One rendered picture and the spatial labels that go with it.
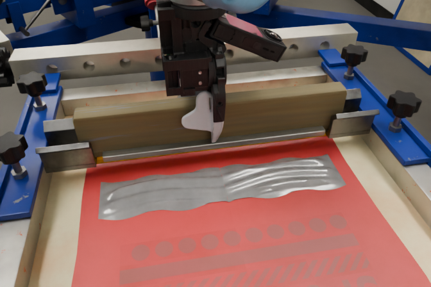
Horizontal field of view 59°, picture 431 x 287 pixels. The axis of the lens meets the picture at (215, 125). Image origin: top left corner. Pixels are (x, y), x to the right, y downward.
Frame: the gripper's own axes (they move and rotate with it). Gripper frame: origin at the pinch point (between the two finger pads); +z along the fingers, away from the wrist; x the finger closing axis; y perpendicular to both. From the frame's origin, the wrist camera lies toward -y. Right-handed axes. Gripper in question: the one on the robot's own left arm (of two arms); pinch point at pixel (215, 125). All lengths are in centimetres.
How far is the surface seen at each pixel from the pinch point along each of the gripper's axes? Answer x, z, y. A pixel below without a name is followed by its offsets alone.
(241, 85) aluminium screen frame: -14.5, 2.5, -7.7
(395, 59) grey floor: -182, 102, -170
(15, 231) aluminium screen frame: 13.9, 1.7, 27.0
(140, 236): 14.7, 5.2, 12.6
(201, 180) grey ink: 6.9, 4.5, 3.4
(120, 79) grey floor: -190, 101, 32
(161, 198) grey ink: 9.1, 4.9, 9.4
